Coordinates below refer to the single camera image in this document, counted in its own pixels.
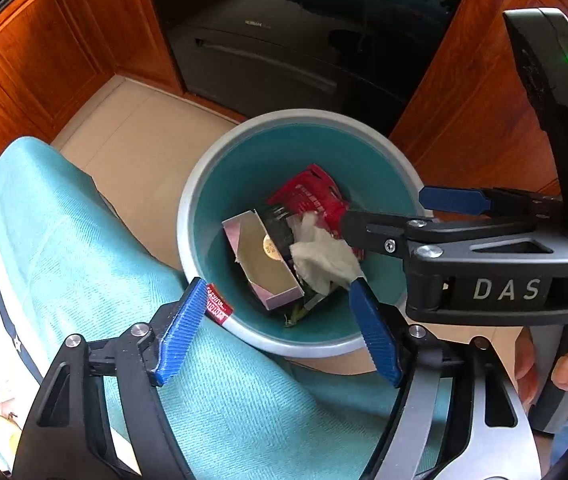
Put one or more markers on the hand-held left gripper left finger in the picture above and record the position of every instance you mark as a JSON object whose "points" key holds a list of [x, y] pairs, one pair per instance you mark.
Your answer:
{"points": [[181, 330]]}

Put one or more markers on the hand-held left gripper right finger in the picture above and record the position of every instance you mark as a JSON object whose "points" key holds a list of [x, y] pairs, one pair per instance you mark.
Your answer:
{"points": [[376, 335]]}

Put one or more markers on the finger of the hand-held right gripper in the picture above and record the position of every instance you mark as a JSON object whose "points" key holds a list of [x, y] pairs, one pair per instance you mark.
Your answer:
{"points": [[451, 199], [371, 230]]}

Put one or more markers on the white tissue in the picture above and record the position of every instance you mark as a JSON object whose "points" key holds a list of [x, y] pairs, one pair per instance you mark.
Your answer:
{"points": [[321, 260]]}

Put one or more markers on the red foil snack bag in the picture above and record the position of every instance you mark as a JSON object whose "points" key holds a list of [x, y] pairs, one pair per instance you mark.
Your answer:
{"points": [[309, 195]]}

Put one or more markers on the pink carton box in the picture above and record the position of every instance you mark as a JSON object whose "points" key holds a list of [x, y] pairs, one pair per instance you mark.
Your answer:
{"points": [[254, 240]]}

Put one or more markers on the grey teal trash bin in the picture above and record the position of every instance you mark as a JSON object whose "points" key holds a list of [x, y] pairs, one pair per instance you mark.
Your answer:
{"points": [[244, 180]]}

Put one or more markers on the green vegetable scrap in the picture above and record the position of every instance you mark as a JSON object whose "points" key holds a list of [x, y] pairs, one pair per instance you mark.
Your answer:
{"points": [[298, 314]]}

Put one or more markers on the wooden cabinet side panel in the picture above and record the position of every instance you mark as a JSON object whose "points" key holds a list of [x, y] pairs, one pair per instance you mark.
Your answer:
{"points": [[473, 100]]}

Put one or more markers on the striped teal tablecloth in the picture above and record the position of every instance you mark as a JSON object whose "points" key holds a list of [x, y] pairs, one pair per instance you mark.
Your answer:
{"points": [[89, 260]]}

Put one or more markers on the black built-in oven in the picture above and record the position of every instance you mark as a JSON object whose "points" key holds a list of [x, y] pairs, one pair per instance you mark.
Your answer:
{"points": [[289, 35]]}

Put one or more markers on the wooden kitchen cabinet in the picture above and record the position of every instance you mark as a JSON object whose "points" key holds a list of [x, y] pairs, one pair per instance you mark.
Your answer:
{"points": [[49, 50]]}

